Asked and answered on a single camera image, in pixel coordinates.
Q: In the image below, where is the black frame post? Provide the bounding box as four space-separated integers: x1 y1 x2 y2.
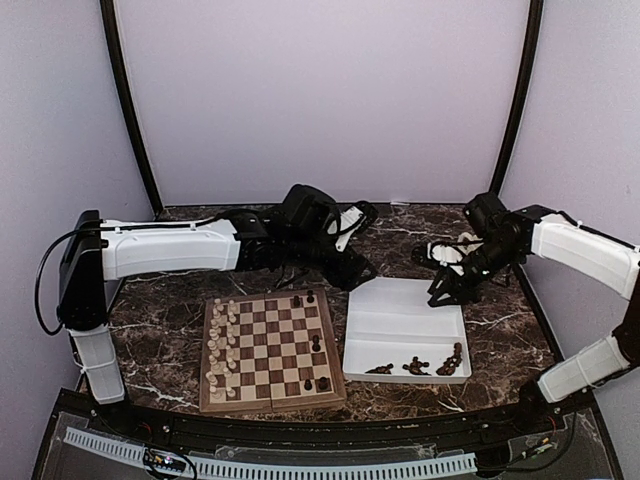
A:
99 0 164 215
489 0 544 196

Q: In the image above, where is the wooden chess board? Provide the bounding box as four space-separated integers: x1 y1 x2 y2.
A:
199 289 346 415

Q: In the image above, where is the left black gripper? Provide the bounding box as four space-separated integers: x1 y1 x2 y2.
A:
285 231 378 289

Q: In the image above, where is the right black frame post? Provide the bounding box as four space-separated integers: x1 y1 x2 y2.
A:
489 0 544 196

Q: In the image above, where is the white plastic tray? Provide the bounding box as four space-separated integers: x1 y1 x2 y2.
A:
342 277 472 384

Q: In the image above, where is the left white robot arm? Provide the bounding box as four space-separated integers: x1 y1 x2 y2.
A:
54 184 378 436

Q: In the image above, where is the dark chess pieces small pile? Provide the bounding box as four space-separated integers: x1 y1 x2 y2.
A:
436 342 463 376

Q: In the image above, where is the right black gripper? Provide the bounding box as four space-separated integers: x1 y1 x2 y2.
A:
429 236 522 306

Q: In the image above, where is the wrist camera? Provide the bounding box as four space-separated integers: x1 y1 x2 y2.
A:
411 232 483 275
327 200 379 252

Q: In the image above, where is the left black frame post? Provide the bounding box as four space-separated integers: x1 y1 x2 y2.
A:
99 0 164 215

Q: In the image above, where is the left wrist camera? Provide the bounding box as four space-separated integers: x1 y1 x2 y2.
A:
327 200 379 252

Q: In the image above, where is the white chess pieces row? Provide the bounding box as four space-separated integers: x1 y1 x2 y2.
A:
204 298 241 404

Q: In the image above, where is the dark tall chess piece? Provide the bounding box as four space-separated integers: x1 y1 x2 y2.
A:
311 335 322 353

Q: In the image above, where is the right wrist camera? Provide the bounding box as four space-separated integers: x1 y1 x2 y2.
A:
411 232 483 275

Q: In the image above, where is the white slotted cable duct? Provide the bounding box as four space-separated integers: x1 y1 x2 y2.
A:
63 427 477 479

